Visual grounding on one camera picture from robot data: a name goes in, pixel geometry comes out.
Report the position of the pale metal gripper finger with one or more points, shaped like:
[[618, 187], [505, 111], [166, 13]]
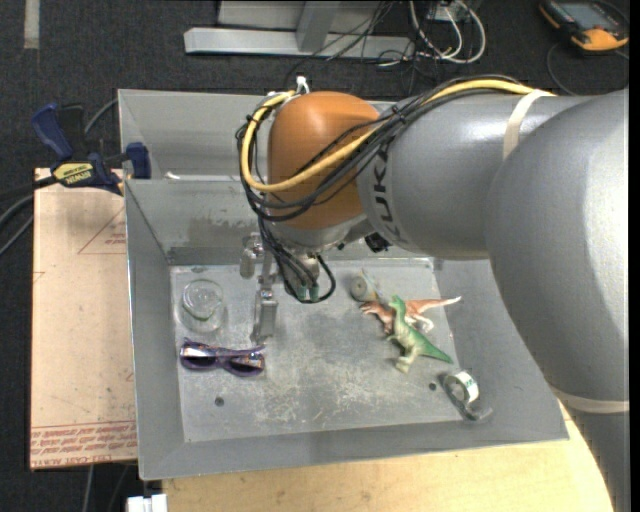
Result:
[[247, 262], [266, 317]]

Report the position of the small grey roll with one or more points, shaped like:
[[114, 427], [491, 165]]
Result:
[[361, 288]]

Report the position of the purple sunglasses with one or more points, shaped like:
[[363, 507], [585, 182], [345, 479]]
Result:
[[220, 357]]

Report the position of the clear glass cup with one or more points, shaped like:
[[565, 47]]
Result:
[[202, 306]]

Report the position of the grey metal bin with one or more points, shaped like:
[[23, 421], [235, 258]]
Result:
[[325, 380]]

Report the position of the brown toy dinosaur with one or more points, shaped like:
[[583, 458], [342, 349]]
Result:
[[415, 307]]

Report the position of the green toy dinosaur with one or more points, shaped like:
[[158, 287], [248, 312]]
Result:
[[410, 340]]

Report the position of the brown cardboard board, red print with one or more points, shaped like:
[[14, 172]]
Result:
[[80, 325]]

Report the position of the white and green tape roll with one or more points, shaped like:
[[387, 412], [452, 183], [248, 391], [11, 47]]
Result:
[[462, 392]]

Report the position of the black cylinder on white bracket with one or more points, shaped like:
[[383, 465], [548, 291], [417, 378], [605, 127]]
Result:
[[376, 242]]

